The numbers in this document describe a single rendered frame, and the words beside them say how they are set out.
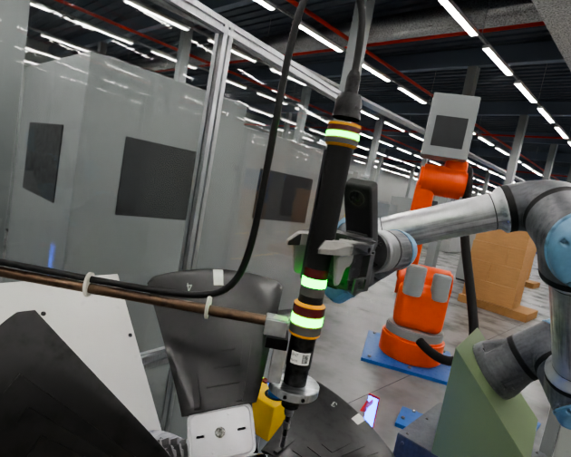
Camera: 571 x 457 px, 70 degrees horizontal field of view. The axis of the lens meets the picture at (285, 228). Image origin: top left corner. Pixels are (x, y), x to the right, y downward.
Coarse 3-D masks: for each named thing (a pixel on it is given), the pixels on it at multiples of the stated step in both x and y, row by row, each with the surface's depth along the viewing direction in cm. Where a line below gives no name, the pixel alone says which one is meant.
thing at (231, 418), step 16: (192, 416) 56; (208, 416) 56; (224, 416) 56; (240, 416) 56; (192, 432) 55; (208, 432) 55; (240, 432) 54; (192, 448) 54; (208, 448) 53; (224, 448) 53; (240, 448) 53
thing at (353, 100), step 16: (352, 80) 51; (352, 96) 51; (336, 112) 51; (352, 112) 51; (288, 352) 55; (304, 352) 54; (288, 368) 55; (304, 368) 54; (288, 384) 55; (304, 384) 55
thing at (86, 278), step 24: (360, 0) 51; (360, 24) 51; (288, 48) 51; (360, 48) 51; (288, 72) 52; (264, 168) 53; (264, 192) 53; (0, 264) 55; (24, 264) 55; (240, 264) 55; (144, 288) 55; (168, 288) 55
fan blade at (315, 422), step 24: (312, 408) 75; (288, 432) 68; (312, 432) 69; (336, 432) 70; (360, 432) 73; (288, 456) 62; (312, 456) 63; (336, 456) 65; (360, 456) 67; (384, 456) 71
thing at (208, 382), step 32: (256, 288) 70; (160, 320) 63; (192, 320) 64; (224, 320) 64; (192, 352) 61; (224, 352) 61; (256, 352) 61; (192, 384) 58; (224, 384) 58; (256, 384) 58
